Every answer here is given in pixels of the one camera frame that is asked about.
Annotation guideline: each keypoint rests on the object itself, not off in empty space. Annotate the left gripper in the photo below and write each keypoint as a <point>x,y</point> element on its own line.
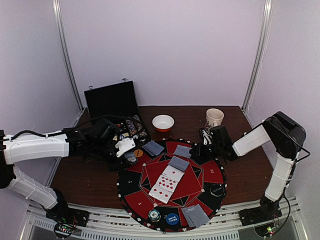
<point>113,166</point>

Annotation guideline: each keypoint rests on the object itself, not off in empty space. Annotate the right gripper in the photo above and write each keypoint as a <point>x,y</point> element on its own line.
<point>200,146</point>

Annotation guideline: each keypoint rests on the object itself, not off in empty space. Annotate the blue backed card deck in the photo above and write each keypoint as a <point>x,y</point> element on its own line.
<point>130,157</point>

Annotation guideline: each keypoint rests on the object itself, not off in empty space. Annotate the dealt face-down card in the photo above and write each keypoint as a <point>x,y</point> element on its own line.
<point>151,147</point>
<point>203,218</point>
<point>191,215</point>
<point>157,148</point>

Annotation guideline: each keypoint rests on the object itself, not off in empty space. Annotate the face-up diamonds card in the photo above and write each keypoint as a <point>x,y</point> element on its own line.
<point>167,183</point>
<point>161,193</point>

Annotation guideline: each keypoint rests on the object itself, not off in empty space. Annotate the blue small blind button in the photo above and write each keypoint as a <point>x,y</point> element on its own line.
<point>172,219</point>

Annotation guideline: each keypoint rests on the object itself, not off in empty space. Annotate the stack of poker chips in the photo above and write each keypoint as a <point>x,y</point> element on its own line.
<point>154,215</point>

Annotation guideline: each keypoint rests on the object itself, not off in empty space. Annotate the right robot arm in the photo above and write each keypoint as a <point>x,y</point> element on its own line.
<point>279,130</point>

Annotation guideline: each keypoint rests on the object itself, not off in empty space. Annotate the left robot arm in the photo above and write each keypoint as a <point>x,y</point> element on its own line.
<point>29,145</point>

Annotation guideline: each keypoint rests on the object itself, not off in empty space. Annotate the dice and buttons pile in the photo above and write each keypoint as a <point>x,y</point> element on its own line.
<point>121,127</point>

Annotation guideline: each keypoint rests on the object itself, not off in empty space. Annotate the cream ceramic mug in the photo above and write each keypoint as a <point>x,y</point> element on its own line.
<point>214,118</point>

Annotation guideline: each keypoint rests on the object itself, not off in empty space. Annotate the chip row in case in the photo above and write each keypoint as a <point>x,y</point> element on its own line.
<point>140,128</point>
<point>132,129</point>

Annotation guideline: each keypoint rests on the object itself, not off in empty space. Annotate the orange big blind button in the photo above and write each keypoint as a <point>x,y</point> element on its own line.
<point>138,153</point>

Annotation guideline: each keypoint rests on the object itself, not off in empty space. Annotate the black poker chip case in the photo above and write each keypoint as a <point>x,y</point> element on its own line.
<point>116,102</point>

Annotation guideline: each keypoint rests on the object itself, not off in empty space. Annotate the white bowl orange outside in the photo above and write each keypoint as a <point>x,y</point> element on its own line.
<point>163,123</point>

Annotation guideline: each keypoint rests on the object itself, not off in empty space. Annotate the round red black poker mat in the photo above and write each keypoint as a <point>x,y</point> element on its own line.
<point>135,182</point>

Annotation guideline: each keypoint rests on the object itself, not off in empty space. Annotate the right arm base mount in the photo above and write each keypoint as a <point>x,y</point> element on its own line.
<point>266,222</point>

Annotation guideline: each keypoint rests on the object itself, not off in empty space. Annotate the left aluminium frame post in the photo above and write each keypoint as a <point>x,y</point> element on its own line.
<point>66,57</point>

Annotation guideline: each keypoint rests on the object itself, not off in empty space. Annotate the aluminium frame post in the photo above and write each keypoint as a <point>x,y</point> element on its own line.
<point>66,57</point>
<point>261,47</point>

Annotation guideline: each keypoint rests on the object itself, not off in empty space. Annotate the right aluminium frame post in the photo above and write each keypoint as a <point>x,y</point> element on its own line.
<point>261,47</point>

